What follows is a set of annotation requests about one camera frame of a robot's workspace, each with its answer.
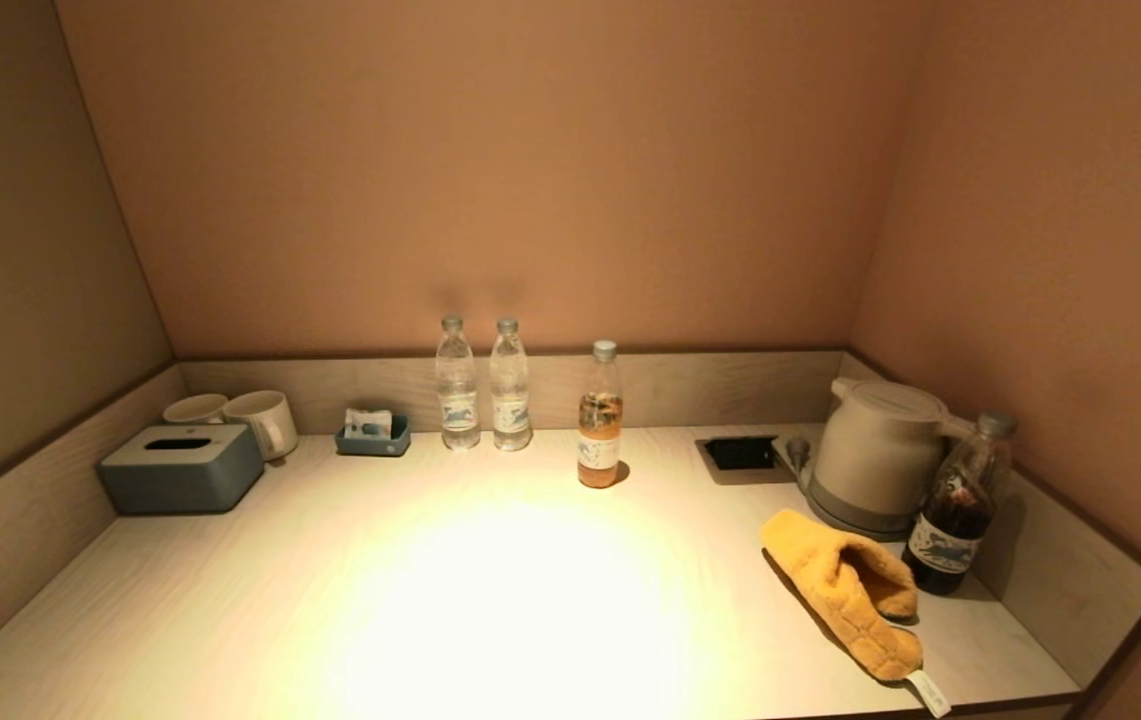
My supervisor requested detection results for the wooden desk rim panel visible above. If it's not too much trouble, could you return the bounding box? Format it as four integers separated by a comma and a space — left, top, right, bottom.
0, 348, 1141, 720

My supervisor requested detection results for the black recessed power socket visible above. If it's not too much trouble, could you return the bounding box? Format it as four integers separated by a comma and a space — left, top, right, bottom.
696, 435, 781, 474

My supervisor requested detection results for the amber tea bottle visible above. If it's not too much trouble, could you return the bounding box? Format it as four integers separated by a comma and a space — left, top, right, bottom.
577, 340, 624, 489

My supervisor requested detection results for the grey kettle base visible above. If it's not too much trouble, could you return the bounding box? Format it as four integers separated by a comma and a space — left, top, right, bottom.
775, 436, 916, 543

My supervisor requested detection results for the cream electric kettle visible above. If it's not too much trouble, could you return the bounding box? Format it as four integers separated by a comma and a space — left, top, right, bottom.
810, 377, 976, 516

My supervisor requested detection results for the grey-blue tissue box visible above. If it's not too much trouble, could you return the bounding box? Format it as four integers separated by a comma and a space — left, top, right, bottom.
96, 424, 265, 516

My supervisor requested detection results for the orange fluffy cleaning cloth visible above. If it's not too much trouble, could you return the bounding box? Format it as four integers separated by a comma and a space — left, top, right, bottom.
761, 508, 953, 719

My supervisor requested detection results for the white ceramic mug with handle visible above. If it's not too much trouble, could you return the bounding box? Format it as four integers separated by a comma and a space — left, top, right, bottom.
222, 390, 299, 462

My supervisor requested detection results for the clear water bottle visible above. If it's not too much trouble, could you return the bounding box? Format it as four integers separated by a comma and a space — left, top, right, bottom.
435, 315, 482, 451
489, 317, 533, 452

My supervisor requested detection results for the dark drink bottle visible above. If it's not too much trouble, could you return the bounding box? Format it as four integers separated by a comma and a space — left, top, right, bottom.
902, 411, 1019, 597

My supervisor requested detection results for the small blue tray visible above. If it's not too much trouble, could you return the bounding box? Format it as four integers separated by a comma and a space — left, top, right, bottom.
335, 415, 412, 458

